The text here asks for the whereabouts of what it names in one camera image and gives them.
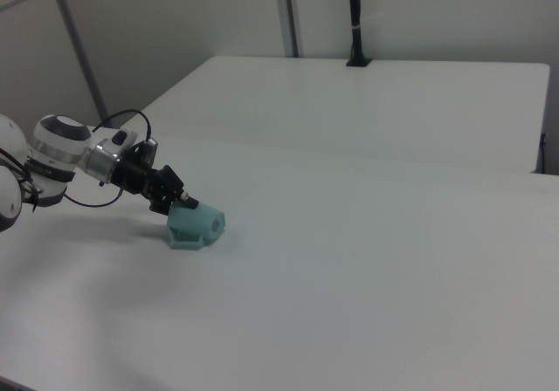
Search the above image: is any grey aluminium partition post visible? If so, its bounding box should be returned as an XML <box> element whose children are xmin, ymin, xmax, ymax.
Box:
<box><xmin>46</xmin><ymin>0</ymin><xmax>111</xmax><ymax>125</ymax></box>
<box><xmin>273</xmin><ymin>0</ymin><xmax>301</xmax><ymax>58</ymax></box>

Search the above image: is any black camera pole with clamp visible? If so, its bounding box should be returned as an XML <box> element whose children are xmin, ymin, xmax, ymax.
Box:
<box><xmin>346</xmin><ymin>0</ymin><xmax>373</xmax><ymax>68</ymax></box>

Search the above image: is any black cable harness on arm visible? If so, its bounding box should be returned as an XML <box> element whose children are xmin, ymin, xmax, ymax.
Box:
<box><xmin>0</xmin><ymin>146</ymin><xmax>43</xmax><ymax>214</ymax></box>

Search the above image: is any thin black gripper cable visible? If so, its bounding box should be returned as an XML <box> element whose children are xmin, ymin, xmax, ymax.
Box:
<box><xmin>64</xmin><ymin>109</ymin><xmax>153</xmax><ymax>208</ymax></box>

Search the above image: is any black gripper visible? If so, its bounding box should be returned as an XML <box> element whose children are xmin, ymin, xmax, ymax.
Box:
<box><xmin>114</xmin><ymin>144</ymin><xmax>201</xmax><ymax>216</ymax></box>

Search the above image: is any teal faceted plastic cup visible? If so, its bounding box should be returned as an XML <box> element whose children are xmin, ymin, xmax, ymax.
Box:
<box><xmin>167</xmin><ymin>202</ymin><xmax>227</xmax><ymax>251</ymax></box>

